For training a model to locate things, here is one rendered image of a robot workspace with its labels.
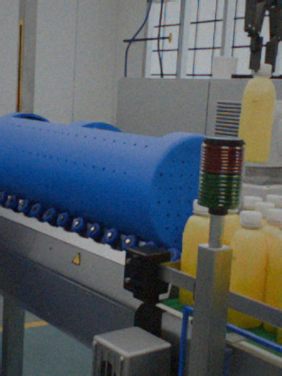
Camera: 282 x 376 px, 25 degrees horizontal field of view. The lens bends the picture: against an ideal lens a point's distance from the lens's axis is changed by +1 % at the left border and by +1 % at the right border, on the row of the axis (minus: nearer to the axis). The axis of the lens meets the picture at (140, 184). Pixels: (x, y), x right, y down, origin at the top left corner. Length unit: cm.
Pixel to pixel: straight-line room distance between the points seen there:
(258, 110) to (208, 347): 61
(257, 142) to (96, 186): 42
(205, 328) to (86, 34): 635
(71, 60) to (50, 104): 53
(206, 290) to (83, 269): 75
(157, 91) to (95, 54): 296
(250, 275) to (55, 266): 71
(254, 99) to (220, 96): 241
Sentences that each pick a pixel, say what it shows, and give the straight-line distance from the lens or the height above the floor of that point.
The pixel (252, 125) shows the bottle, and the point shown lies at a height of 126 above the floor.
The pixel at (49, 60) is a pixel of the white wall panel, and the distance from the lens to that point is 700.
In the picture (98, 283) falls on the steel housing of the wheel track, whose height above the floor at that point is 85.
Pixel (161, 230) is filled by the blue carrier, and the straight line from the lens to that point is 146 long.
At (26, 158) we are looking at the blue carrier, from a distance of 188.
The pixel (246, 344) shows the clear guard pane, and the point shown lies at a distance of 108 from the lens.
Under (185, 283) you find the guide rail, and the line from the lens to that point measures 125.
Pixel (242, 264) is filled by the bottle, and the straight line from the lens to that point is 120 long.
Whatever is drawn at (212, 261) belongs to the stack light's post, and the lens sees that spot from 95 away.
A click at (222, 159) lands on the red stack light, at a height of 123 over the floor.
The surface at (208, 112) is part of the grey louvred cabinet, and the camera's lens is 389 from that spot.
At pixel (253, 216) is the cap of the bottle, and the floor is 111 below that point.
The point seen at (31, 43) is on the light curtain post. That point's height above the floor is 151.
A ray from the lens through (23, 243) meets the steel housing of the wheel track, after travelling 193.
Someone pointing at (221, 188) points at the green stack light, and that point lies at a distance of 92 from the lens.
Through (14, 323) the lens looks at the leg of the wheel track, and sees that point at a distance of 250.
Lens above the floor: 131
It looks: 8 degrees down
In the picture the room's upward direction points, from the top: 4 degrees clockwise
